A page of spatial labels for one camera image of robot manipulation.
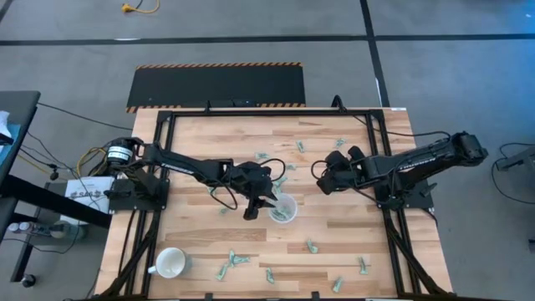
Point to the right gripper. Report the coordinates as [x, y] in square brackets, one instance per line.
[340, 180]

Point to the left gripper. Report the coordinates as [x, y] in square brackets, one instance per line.
[253, 180]

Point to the green sweetener packet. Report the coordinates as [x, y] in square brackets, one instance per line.
[222, 272]
[224, 210]
[276, 190]
[262, 155]
[281, 181]
[278, 215]
[243, 260]
[337, 284]
[287, 212]
[212, 190]
[312, 246]
[291, 166]
[231, 256]
[339, 143]
[299, 146]
[363, 266]
[270, 276]

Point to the clear plastic cup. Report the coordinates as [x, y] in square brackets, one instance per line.
[290, 200]

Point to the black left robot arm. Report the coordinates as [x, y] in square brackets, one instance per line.
[179, 164]

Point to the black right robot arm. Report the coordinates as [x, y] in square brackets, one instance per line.
[418, 161]

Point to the small black box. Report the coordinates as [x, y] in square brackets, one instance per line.
[227, 103]

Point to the white ceramic mug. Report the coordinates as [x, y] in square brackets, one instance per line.
[170, 262]

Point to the black hazard-striped floor mat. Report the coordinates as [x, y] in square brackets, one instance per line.
[217, 85]

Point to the white printed cardboard box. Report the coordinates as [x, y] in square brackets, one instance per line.
[83, 194]

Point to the grey power strip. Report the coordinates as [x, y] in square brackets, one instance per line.
[39, 230]

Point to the black caster wheel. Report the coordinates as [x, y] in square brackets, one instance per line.
[28, 281]

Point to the black side table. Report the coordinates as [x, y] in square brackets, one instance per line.
[18, 108]

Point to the white crumpled paper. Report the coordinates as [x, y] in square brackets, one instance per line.
[4, 125]

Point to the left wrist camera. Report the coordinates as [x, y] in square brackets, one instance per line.
[252, 212]

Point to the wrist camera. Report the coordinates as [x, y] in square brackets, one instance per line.
[252, 212]
[336, 159]

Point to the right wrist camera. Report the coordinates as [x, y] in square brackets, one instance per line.
[336, 159]

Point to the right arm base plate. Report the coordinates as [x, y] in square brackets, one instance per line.
[422, 200]

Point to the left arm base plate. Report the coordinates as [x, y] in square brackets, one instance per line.
[121, 205]

